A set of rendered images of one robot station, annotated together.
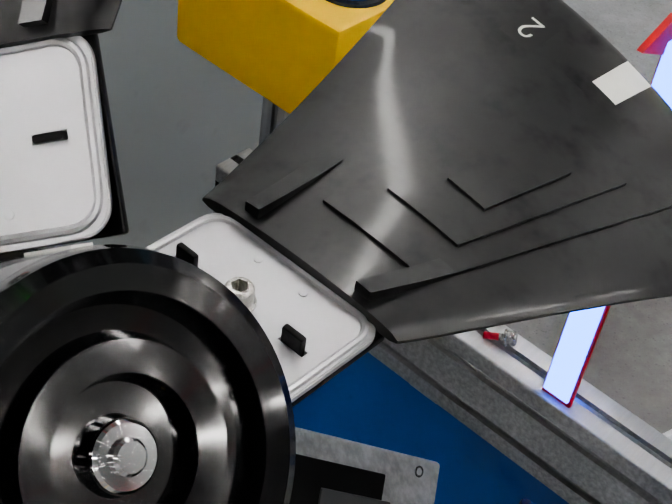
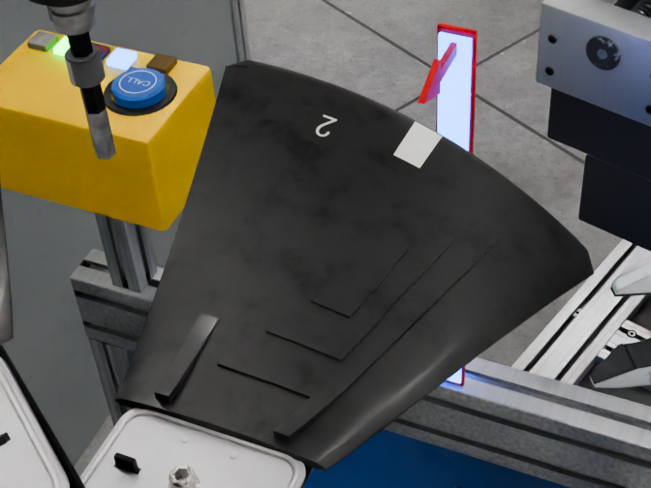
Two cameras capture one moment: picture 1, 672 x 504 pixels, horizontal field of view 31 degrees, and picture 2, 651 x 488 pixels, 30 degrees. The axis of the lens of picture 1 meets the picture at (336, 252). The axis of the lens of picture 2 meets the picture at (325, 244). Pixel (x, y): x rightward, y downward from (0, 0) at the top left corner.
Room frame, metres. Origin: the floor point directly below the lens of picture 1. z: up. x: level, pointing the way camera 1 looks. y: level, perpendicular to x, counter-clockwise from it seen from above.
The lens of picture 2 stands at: (0.00, 0.02, 1.61)
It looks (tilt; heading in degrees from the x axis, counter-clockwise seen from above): 44 degrees down; 350
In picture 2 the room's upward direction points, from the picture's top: 4 degrees counter-clockwise
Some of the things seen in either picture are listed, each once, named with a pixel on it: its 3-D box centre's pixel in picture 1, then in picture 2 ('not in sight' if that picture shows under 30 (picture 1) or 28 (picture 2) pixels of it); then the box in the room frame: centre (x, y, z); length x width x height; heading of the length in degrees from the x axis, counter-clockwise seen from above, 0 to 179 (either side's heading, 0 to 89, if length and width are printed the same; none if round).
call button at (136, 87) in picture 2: not in sight; (139, 89); (0.75, 0.02, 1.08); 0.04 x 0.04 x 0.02
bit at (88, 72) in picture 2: not in sight; (89, 86); (0.31, 0.03, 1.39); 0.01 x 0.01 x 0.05
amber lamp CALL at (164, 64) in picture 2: not in sight; (162, 64); (0.78, 0.00, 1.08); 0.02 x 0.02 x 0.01; 54
